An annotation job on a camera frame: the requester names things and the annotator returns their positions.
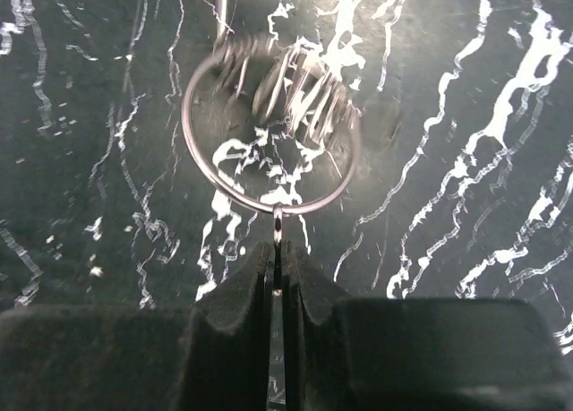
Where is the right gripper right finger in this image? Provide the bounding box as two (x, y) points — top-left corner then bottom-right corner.
(281, 243), (572, 410)

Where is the metal keyring with clips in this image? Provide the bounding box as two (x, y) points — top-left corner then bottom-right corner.
(181, 35), (362, 222)

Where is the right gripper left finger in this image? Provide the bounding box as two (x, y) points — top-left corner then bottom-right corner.
(1, 244), (273, 410)

